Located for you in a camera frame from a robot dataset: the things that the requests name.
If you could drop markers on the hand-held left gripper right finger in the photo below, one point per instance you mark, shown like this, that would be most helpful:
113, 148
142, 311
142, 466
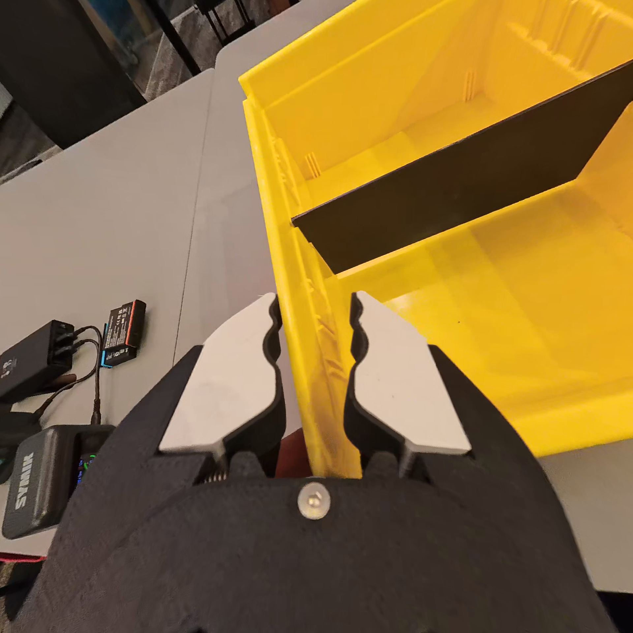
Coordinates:
410, 390

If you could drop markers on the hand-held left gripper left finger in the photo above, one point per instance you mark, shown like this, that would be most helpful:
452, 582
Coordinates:
232, 381

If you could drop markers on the yellow plastic bin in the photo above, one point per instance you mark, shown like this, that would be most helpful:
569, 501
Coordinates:
519, 296

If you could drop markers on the black multi-port charger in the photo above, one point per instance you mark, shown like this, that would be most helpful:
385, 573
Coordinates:
29, 361

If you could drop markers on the black battery blue edge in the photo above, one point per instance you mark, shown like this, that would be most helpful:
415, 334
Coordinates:
118, 353

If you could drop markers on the black battery red edge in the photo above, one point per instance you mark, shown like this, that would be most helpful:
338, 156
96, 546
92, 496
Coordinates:
123, 316

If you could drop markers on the black bin divider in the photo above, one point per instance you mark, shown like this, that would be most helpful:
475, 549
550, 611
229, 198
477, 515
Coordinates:
445, 198

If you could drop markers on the black battery charging case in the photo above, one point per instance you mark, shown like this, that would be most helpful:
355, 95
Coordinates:
39, 474

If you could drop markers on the black device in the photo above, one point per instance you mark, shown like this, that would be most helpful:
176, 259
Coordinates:
15, 430

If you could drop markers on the black metal stand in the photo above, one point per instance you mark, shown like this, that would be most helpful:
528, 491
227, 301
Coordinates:
173, 35

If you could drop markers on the black cabinet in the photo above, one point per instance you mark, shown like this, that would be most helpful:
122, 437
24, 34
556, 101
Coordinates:
59, 64

